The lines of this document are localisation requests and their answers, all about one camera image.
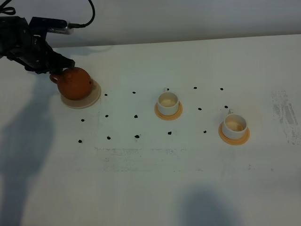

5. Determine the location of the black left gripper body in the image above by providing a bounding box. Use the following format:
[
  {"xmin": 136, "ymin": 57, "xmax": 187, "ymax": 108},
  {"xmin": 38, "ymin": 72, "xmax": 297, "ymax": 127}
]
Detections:
[{"xmin": 0, "ymin": 17, "xmax": 61, "ymax": 74}]

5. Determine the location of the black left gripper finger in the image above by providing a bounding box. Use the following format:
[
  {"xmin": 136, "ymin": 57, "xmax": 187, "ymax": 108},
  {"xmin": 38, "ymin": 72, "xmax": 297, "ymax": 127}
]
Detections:
[{"xmin": 50, "ymin": 53, "xmax": 75, "ymax": 70}]

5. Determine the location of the brown clay teapot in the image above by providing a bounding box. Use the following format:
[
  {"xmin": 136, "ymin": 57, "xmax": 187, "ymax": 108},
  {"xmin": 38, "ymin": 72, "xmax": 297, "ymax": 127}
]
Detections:
[{"xmin": 49, "ymin": 67, "xmax": 93, "ymax": 100}]

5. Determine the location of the beige round teapot coaster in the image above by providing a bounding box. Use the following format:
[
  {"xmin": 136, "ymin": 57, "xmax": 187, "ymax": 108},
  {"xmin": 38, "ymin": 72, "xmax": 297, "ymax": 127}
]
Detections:
[{"xmin": 61, "ymin": 80, "xmax": 101, "ymax": 109}]

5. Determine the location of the white teacup near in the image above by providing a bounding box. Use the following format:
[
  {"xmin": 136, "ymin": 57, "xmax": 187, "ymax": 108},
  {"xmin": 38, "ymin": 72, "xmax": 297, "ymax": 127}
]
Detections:
[{"xmin": 157, "ymin": 88, "xmax": 179, "ymax": 107}]

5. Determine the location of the white teacup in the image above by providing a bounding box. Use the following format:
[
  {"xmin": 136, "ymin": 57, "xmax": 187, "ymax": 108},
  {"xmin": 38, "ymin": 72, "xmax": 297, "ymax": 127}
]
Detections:
[
  {"xmin": 157, "ymin": 88, "xmax": 179, "ymax": 107},
  {"xmin": 222, "ymin": 109, "xmax": 248, "ymax": 140}
]

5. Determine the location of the orange coaster near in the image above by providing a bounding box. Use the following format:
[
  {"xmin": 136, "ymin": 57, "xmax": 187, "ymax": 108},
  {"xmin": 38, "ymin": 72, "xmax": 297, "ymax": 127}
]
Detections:
[{"xmin": 154, "ymin": 101, "xmax": 183, "ymax": 121}]

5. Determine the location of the orange coaster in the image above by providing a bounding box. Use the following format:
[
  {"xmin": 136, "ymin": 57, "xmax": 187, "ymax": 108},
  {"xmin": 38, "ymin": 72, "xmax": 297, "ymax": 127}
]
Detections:
[
  {"xmin": 218, "ymin": 122, "xmax": 250, "ymax": 146},
  {"xmin": 154, "ymin": 101, "xmax": 183, "ymax": 121}
]

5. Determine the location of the white teacup far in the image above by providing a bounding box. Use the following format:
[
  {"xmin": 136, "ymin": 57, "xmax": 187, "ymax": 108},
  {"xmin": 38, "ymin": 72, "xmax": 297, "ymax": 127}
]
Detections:
[{"xmin": 222, "ymin": 109, "xmax": 248, "ymax": 140}]

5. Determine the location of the orange coaster far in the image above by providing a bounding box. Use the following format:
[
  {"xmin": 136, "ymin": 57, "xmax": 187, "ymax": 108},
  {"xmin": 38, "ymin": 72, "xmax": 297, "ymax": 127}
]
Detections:
[{"xmin": 218, "ymin": 122, "xmax": 250, "ymax": 146}]

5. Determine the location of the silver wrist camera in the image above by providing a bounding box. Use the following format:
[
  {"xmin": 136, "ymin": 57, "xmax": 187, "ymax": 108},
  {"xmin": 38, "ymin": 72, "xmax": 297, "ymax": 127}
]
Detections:
[{"xmin": 29, "ymin": 17, "xmax": 73, "ymax": 36}]

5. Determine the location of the black camera cable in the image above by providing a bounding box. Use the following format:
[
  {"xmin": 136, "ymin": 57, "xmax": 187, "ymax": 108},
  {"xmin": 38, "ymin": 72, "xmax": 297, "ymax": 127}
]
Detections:
[{"xmin": 70, "ymin": 0, "xmax": 95, "ymax": 28}]

